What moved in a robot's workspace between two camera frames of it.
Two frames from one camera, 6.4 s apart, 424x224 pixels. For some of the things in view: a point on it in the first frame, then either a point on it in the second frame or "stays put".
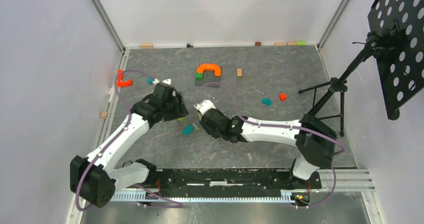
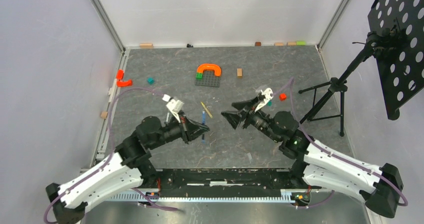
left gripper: (181, 110) to (190, 130)
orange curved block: (128, 83) stays put
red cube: (282, 96) stays put
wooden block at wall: (146, 45) stays put
